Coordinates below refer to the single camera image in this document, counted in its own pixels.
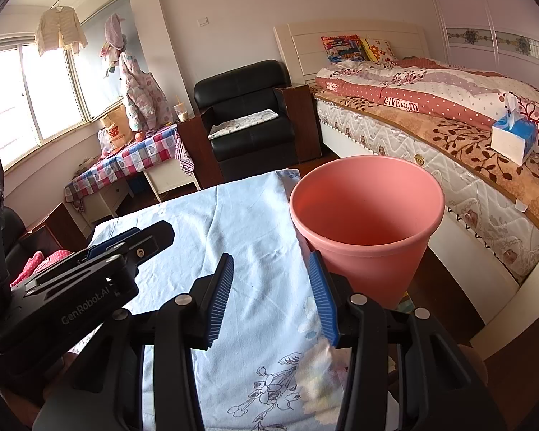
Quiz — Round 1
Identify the white wardrobe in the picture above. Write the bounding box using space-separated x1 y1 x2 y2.
420 0 539 91

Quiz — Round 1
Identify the light blue floral tablecloth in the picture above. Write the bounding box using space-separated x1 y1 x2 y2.
67 168 391 431

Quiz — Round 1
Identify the brown paper shopping bag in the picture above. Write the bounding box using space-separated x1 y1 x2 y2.
100 105 133 147

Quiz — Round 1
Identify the checkered tablecloth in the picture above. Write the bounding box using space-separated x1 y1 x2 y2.
64 125 196 212

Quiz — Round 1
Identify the yellow flower pillow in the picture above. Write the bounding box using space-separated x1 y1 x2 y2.
363 37 398 66

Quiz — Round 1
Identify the brown leaf blanket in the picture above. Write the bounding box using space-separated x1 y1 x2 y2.
314 87 539 247

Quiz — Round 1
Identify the pink flower cushion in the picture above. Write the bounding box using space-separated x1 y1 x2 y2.
10 249 73 288

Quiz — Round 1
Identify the blue tissue box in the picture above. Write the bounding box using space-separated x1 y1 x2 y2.
491 92 539 164

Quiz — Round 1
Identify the window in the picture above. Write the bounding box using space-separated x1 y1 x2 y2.
0 42 93 171

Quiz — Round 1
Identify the pink patchwork quilt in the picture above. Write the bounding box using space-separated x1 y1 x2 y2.
317 57 539 138

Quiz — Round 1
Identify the pink padded jacket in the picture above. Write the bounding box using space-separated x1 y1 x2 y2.
119 51 171 131

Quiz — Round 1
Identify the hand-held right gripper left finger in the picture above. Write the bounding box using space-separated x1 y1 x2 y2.
31 252 235 431

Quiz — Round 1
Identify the white bed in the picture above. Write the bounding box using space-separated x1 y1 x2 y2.
273 22 539 360

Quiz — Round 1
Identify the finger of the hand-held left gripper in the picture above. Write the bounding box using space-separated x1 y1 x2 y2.
72 220 176 271
86 228 141 259

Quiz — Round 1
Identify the pink hat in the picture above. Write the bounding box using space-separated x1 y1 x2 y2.
100 13 129 61

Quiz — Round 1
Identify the pink plastic bin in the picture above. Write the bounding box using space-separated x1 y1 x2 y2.
290 155 445 310

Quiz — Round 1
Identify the white desk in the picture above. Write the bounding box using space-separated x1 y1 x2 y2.
78 162 201 225

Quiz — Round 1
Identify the white seat cushion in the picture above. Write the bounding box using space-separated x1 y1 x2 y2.
207 108 279 140

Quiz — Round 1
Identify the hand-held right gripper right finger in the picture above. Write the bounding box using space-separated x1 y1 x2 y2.
308 251 508 431

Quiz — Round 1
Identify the colourful printed pillow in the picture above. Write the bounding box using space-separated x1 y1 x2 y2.
321 33 369 64

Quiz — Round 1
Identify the cream knitted cardigan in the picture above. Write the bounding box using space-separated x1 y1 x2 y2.
34 6 89 57

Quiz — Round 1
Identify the black leather armchair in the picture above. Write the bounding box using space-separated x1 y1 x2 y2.
177 59 323 180

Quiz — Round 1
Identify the armchair with pink cushion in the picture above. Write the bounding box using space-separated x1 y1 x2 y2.
2 202 95 288

